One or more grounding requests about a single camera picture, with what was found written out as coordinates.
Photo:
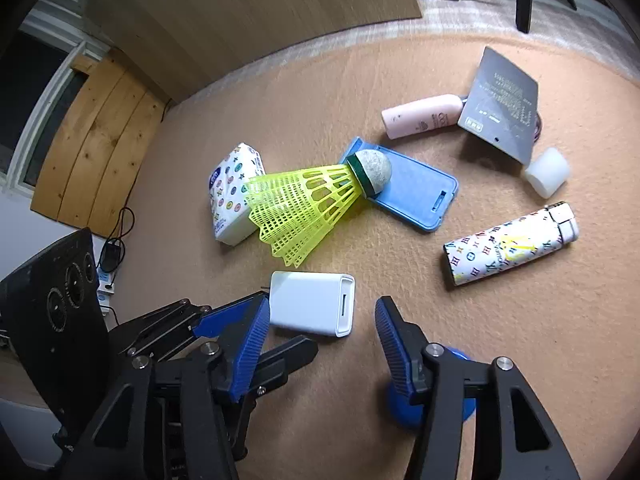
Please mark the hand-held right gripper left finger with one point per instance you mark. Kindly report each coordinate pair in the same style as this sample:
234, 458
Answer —
247, 355

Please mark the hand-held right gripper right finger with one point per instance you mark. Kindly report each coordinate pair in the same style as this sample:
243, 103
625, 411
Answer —
395, 350

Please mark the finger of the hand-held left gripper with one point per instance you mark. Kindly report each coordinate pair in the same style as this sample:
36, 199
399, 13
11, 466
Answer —
225, 317
285, 355

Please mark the white charger block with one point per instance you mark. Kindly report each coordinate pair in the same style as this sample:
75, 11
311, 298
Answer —
310, 302

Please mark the blue round disc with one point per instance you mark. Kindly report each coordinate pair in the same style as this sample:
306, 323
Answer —
400, 410

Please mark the white dotted tissue pack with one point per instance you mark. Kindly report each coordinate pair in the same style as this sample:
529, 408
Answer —
230, 185

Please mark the yellow plastic shuttlecock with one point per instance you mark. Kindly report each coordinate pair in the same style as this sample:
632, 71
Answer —
300, 195

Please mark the white patterned lighter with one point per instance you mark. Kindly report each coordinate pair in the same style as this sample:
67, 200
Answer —
500, 250

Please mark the white translucent cap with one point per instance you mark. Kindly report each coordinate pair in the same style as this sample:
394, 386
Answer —
547, 172

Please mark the pink lotion bottle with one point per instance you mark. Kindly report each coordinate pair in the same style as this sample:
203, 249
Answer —
415, 116

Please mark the grey printed card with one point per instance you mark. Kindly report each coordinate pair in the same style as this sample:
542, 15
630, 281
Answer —
500, 105

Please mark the white power strip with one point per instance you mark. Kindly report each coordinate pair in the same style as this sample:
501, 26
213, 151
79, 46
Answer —
105, 290

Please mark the black power adapter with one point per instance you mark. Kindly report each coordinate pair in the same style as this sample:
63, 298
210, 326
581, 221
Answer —
110, 257

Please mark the pine wood planks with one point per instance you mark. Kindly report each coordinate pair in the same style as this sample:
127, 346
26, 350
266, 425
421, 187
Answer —
95, 145

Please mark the light wooden board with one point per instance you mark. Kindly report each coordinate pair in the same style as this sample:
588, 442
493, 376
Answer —
250, 20

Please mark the checkered sheet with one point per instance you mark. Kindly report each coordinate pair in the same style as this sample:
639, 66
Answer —
475, 15

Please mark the white window frame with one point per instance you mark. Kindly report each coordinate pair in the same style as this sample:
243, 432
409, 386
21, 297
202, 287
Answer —
50, 95

